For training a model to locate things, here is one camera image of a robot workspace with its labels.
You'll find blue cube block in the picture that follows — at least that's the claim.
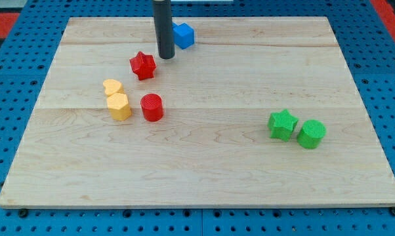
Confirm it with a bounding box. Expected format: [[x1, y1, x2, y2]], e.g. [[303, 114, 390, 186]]
[[172, 22, 195, 49]]

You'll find red star block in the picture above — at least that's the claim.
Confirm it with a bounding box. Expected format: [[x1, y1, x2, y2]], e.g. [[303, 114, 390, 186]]
[[129, 51, 157, 81]]

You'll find green star block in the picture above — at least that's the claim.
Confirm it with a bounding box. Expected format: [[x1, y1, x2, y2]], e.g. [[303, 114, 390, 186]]
[[267, 109, 299, 142]]

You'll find yellow hexagon block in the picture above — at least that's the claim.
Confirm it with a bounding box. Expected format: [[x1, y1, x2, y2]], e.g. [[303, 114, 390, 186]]
[[106, 93, 132, 121]]

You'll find wooden board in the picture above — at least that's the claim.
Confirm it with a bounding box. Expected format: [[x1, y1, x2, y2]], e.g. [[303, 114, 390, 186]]
[[0, 17, 395, 209]]

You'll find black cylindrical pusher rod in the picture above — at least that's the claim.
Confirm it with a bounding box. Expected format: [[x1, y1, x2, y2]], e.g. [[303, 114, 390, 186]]
[[152, 0, 175, 60]]

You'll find red cylinder block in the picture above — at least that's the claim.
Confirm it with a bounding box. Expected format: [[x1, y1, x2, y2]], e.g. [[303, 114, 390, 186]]
[[140, 93, 164, 122]]

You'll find yellow heart block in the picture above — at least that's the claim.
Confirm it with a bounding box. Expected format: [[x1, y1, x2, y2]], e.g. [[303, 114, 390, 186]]
[[102, 79, 125, 97]]

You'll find green cylinder block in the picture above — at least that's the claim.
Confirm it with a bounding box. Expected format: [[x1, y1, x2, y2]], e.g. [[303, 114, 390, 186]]
[[297, 119, 327, 149]]

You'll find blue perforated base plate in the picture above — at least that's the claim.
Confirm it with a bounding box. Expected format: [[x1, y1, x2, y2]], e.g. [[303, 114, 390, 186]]
[[0, 0, 395, 235]]

